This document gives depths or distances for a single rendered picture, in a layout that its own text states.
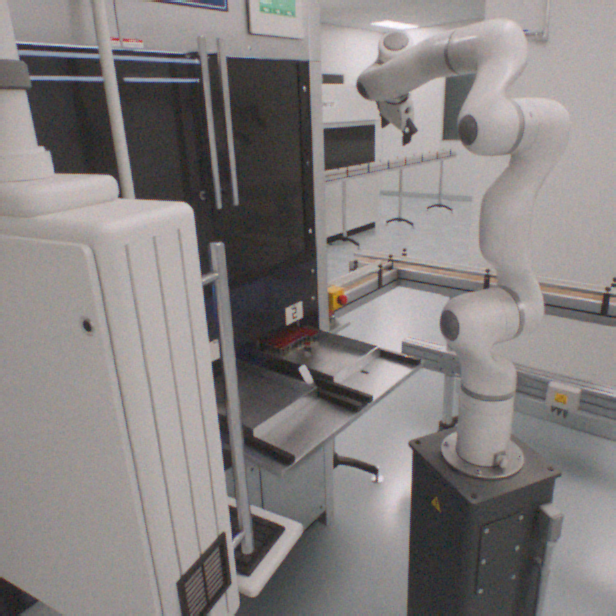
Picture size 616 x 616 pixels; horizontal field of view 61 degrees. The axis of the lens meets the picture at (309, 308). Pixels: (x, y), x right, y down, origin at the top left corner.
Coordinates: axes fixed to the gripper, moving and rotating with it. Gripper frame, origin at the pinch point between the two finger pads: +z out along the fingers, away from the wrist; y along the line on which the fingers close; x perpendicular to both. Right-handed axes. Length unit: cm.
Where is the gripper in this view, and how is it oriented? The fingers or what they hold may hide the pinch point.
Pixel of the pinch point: (396, 132)
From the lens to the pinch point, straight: 164.3
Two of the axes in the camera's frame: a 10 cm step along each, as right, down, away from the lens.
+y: -6.0, -7.0, 3.9
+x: -7.8, 6.1, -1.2
